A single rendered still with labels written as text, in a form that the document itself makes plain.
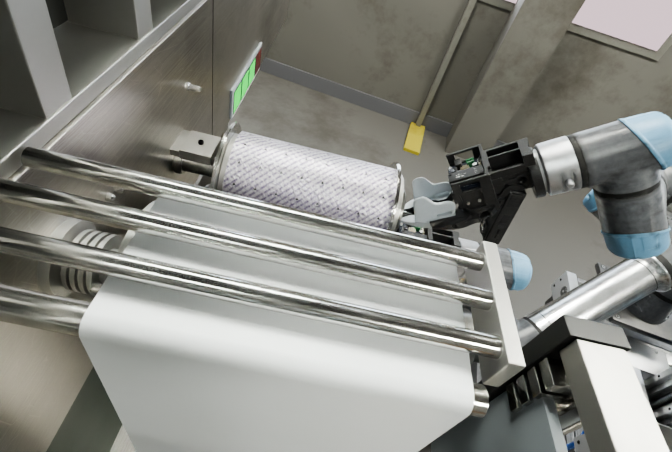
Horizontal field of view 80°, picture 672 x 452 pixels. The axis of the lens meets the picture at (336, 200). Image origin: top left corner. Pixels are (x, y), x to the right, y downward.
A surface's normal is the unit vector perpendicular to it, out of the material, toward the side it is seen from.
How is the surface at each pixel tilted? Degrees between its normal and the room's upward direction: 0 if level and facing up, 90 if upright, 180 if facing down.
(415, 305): 0
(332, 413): 90
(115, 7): 90
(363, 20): 90
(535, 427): 90
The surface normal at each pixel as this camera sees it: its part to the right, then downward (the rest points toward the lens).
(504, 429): -0.97, -0.23
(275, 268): 0.22, -0.69
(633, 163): -0.25, 0.42
